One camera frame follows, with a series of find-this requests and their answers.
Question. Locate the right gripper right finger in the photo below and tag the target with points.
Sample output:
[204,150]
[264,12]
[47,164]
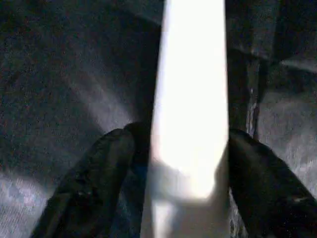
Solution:
[267,198]

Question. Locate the white plastic table leg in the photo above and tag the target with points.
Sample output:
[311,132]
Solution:
[190,99]

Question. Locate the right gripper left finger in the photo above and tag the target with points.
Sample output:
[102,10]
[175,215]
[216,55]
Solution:
[86,193]

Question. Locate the black work surface mat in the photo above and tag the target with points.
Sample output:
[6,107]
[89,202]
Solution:
[62,74]

